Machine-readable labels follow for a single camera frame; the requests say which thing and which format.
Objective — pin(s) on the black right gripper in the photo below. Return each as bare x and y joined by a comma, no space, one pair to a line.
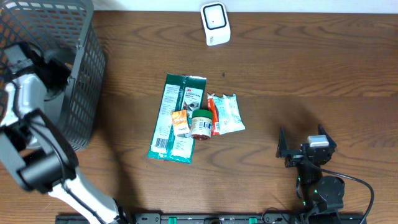
295,157

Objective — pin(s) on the mint green wipes packet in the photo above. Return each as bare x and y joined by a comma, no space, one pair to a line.
228,114

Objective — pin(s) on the red tube packet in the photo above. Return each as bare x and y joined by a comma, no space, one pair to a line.
215,121

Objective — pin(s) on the green lid small jar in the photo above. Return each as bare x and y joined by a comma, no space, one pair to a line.
202,124

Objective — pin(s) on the orange small box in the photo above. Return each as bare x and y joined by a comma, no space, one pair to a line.
180,123

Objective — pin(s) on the green 3M package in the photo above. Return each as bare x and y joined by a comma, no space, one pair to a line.
180,92

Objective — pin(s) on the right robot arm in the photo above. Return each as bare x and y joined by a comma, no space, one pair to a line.
322,195

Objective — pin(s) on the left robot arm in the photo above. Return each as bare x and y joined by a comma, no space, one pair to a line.
33,150

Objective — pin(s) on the white barcode scanner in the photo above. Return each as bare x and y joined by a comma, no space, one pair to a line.
215,23

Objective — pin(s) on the dark grey plastic basket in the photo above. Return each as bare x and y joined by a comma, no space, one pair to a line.
62,30

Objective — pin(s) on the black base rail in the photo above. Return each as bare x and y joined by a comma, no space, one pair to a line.
273,218

